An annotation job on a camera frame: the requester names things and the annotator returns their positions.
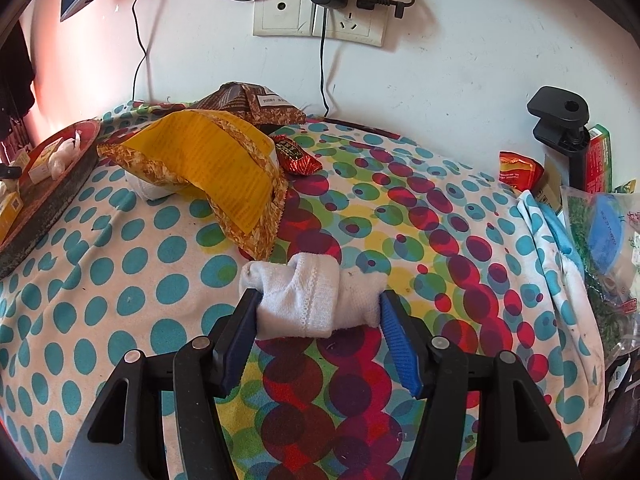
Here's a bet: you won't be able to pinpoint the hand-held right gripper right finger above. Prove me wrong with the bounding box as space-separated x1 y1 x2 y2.
379 290 581 480

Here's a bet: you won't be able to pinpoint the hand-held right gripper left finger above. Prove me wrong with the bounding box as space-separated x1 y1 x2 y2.
60 290 263 480

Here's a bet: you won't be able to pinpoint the yellow cardboard box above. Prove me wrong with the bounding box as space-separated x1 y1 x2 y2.
27 142 58 183
0 192 26 243

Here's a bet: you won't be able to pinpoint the red round tray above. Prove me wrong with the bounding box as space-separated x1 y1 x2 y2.
0 119 102 278

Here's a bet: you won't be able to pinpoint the clear plastic bag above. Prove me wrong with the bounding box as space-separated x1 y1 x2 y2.
47 130 83 178

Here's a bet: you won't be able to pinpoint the yellow snack bag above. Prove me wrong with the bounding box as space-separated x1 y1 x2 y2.
96 110 290 257

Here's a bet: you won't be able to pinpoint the red candy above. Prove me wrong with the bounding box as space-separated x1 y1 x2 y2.
272 135 323 177

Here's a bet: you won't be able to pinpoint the brown snack bag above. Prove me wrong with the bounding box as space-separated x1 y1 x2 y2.
192 81 308 126

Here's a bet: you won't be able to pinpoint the polka dot tablecloth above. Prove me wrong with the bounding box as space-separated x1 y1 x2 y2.
0 100 608 480

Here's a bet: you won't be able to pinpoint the dark hanging clothes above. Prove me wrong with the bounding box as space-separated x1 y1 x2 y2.
0 22 37 133

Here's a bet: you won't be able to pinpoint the light blue cloth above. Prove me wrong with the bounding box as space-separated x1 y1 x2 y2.
537 200 586 271

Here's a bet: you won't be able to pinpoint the red snack packet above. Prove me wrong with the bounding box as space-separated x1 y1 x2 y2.
497 151 546 193

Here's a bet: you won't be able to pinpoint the brown cardboard box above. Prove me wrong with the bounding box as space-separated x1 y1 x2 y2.
532 160 571 216

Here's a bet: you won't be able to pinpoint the clear bag with blue lid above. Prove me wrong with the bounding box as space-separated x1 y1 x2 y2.
560 180 640 351

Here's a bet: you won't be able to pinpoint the green and red box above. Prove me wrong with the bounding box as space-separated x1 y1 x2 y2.
585 125 612 193

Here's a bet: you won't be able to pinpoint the black power plug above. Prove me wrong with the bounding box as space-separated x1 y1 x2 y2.
356 0 417 18

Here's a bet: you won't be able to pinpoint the thin black cable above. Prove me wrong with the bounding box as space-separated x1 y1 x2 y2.
131 0 152 101

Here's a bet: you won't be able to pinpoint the black clamp mount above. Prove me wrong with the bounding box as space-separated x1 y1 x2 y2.
526 86 591 191

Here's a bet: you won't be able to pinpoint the black adapter cable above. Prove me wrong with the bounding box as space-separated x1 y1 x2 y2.
319 7 332 118

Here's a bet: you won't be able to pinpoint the white coax wall plate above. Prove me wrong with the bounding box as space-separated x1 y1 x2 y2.
252 0 316 37

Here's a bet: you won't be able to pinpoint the white wall power socket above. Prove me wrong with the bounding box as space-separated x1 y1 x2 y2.
312 0 388 48

